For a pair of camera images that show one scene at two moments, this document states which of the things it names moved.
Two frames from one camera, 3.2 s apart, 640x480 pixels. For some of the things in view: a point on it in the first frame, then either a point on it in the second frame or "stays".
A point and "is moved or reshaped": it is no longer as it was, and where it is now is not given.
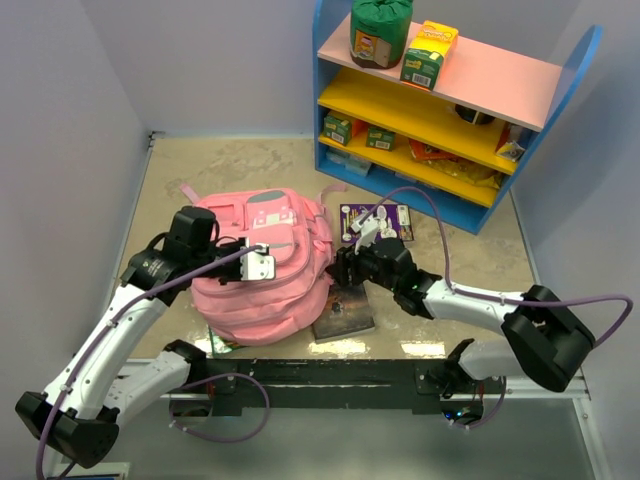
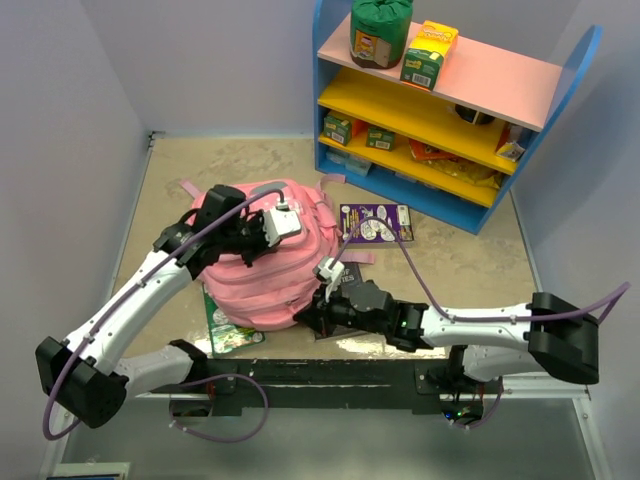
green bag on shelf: (379, 31) stays
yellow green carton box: (423, 60) stays
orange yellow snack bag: (444, 159) stays
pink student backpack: (291, 306) is moved or reshaped
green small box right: (378, 138) stays
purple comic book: (394, 221) stays
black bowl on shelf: (469, 115) stays
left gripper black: (235, 276) → (263, 248)
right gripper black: (346, 259) → (318, 313)
